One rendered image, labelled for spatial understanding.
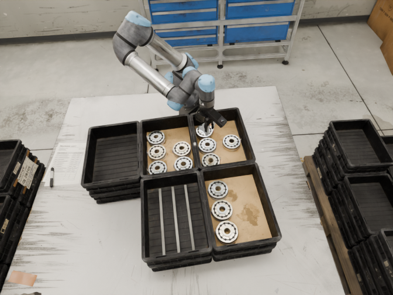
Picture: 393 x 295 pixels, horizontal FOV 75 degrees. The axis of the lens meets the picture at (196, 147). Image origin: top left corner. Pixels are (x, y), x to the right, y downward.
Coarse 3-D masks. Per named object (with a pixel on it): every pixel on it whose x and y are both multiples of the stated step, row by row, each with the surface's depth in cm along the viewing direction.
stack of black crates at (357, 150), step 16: (336, 128) 196; (352, 128) 196; (368, 128) 190; (320, 144) 206; (336, 144) 184; (352, 144) 190; (368, 144) 189; (384, 144) 176; (320, 160) 208; (336, 160) 183; (352, 160) 181; (368, 160) 181; (384, 160) 175; (320, 176) 210; (336, 176) 186
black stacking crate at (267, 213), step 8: (232, 168) 132; (240, 168) 133; (248, 168) 134; (208, 176) 135; (216, 176) 136; (224, 176) 137; (232, 176) 139; (256, 176) 132; (256, 184) 134; (264, 200) 123; (264, 208) 125; (272, 224) 117; (272, 232) 118; (264, 240) 110; (240, 248) 113; (248, 248) 117; (256, 248) 117
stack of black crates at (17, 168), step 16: (0, 144) 195; (16, 144) 196; (0, 160) 195; (16, 160) 189; (32, 160) 207; (0, 176) 187; (16, 176) 187; (0, 192) 178; (16, 192) 187; (32, 192) 203
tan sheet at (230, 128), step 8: (216, 128) 160; (224, 128) 160; (232, 128) 159; (216, 136) 156; (224, 136) 156; (240, 144) 152; (200, 152) 150; (216, 152) 149; (224, 152) 149; (232, 152) 149; (240, 152) 148; (224, 160) 146; (232, 160) 145; (240, 160) 145
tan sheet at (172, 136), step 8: (176, 128) 161; (184, 128) 161; (168, 136) 158; (176, 136) 157; (184, 136) 157; (168, 144) 154; (168, 152) 151; (168, 160) 147; (192, 160) 146; (168, 168) 144
